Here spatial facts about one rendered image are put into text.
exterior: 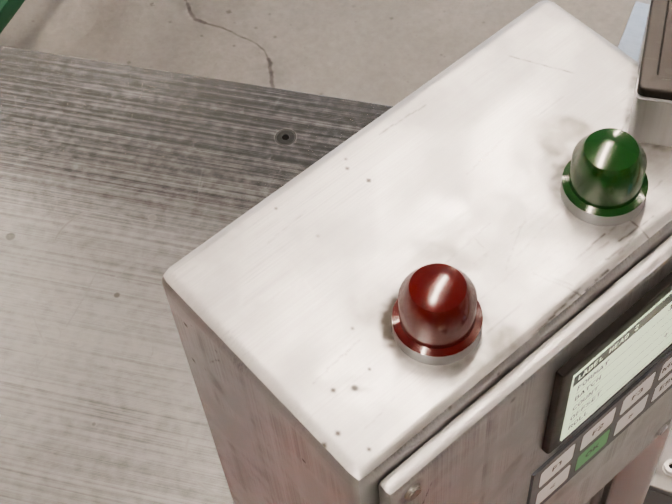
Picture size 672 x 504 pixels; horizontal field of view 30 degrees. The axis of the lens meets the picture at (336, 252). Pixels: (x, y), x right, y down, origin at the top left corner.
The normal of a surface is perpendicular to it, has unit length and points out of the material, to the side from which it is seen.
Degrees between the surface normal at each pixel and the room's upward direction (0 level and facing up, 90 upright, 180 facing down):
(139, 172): 0
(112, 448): 0
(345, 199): 0
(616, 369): 90
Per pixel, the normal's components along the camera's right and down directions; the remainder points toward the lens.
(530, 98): -0.06, -0.55
